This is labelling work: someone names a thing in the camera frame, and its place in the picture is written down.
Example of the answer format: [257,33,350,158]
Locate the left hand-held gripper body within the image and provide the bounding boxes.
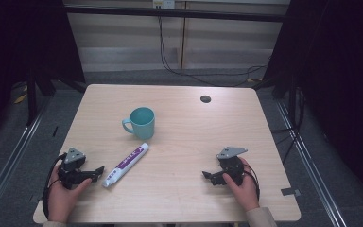
[57,147,93,190]

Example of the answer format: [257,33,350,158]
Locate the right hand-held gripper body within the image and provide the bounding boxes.
[216,146,249,187]

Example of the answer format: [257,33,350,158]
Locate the white purple toothpaste tube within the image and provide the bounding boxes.
[101,142,150,189]

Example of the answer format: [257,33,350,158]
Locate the teal cup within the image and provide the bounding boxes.
[121,106,156,141]

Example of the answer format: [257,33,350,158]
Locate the person's right hand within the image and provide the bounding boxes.
[221,156,261,213]

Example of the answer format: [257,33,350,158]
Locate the person's left hand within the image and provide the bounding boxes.
[47,164,93,224]

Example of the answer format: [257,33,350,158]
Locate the grey tape strip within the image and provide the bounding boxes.
[280,187,303,198]

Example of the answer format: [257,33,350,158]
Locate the black stand leg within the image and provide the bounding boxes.
[26,67,40,127]

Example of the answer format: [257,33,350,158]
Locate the yellow floor tape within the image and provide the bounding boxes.
[13,92,28,105]

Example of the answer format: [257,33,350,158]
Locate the black curtain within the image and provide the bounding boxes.
[0,0,87,149]
[258,0,363,207]

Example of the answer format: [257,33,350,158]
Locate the black horizontal bar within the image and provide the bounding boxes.
[63,5,287,24]

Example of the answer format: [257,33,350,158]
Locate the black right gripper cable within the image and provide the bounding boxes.
[241,163,262,202]

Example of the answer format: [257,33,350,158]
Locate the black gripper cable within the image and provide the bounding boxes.
[41,152,68,220]
[241,163,262,202]

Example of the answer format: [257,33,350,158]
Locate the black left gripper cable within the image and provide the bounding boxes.
[41,152,68,220]

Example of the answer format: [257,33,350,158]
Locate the metal floor rail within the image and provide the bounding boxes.
[0,99,51,219]
[274,99,348,227]

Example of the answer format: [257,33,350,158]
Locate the black floor cables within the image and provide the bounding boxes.
[269,87,307,166]

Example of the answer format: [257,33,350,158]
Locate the black wall cable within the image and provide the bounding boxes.
[156,15,268,88]

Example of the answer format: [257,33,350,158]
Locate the white wall outlet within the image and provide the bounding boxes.
[151,0,176,9]

